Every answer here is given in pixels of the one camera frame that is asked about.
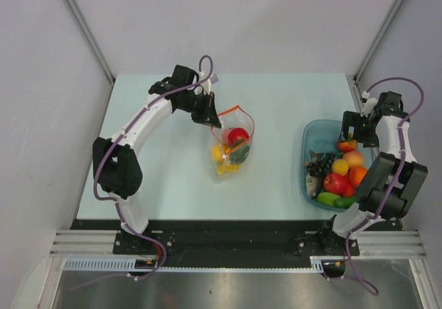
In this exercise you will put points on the black base bar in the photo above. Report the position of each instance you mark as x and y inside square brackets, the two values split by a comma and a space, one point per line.
[215, 259]

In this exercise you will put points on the yellow toy banana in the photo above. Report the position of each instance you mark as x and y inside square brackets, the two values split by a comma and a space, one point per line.
[221, 170]

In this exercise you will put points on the black grape bunch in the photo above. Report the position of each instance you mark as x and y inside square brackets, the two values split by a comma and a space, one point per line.
[320, 164]

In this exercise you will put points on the green toy pepper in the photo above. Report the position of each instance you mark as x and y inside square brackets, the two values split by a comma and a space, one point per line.
[327, 198]

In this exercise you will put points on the orange toy orange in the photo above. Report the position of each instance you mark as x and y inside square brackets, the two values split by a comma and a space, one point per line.
[356, 175]

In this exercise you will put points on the peach toy fruit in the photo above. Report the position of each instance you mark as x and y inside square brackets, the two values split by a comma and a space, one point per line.
[354, 159]

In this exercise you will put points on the small yellow toy fruit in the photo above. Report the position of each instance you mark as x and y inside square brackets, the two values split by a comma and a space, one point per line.
[340, 167]

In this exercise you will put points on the green toy lime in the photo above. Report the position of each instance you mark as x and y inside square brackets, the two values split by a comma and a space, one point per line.
[239, 151]

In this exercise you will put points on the aluminium rail frame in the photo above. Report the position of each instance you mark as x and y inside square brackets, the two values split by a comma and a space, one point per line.
[369, 245]

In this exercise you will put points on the large red toy apple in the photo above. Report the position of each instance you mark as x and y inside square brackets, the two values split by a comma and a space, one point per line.
[335, 184]

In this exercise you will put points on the clear orange-zipper zip bag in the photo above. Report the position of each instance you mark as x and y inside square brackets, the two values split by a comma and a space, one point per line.
[236, 116]

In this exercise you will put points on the green toy cucumber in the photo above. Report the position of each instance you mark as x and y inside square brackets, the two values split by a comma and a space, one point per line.
[344, 202]

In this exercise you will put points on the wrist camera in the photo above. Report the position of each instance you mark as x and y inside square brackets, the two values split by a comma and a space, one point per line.
[368, 104]
[208, 83]

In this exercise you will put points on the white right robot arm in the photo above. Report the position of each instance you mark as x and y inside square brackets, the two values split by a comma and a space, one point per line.
[394, 179]

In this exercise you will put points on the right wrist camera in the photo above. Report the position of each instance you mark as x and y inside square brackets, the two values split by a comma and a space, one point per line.
[368, 104]

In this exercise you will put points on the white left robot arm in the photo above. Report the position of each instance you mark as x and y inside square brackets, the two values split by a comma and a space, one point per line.
[117, 173]

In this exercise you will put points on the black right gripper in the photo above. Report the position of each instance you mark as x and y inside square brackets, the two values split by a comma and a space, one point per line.
[353, 119]

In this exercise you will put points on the grey toy fish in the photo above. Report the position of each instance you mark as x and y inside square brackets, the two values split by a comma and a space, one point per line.
[313, 185]

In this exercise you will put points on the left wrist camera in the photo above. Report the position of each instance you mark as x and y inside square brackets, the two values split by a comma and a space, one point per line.
[208, 83]

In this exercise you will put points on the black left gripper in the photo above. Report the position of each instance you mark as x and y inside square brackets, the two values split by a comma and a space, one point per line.
[208, 115]

